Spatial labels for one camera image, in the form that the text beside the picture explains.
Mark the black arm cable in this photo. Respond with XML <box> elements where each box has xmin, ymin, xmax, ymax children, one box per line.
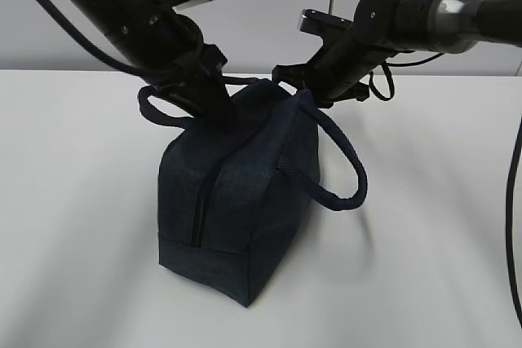
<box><xmin>0</xmin><ymin>0</ymin><xmax>176</xmax><ymax>80</ymax></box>
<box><xmin>366</xmin><ymin>0</ymin><xmax>522</xmax><ymax>348</ymax></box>

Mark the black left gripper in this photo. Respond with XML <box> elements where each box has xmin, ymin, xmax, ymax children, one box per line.
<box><xmin>139</xmin><ymin>17</ymin><xmax>237</xmax><ymax>128</ymax></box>

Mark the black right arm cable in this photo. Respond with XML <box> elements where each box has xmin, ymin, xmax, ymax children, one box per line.
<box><xmin>366</xmin><ymin>0</ymin><xmax>522</xmax><ymax>348</ymax></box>

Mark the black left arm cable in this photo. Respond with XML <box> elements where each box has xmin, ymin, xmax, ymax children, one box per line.
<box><xmin>0</xmin><ymin>0</ymin><xmax>176</xmax><ymax>80</ymax></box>

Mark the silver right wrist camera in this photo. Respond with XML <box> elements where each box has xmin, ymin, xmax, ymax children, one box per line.
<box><xmin>299</xmin><ymin>9</ymin><xmax>352</xmax><ymax>38</ymax></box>

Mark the dark navy fabric lunch bag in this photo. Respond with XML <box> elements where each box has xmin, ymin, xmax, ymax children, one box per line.
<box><xmin>138</xmin><ymin>79</ymin><xmax>368</xmax><ymax>306</ymax></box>

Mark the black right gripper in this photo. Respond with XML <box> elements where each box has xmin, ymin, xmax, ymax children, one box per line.
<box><xmin>272</xmin><ymin>49</ymin><xmax>369</xmax><ymax>107</ymax></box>

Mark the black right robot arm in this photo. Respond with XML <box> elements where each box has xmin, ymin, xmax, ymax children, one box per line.
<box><xmin>272</xmin><ymin>0</ymin><xmax>521</xmax><ymax>108</ymax></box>

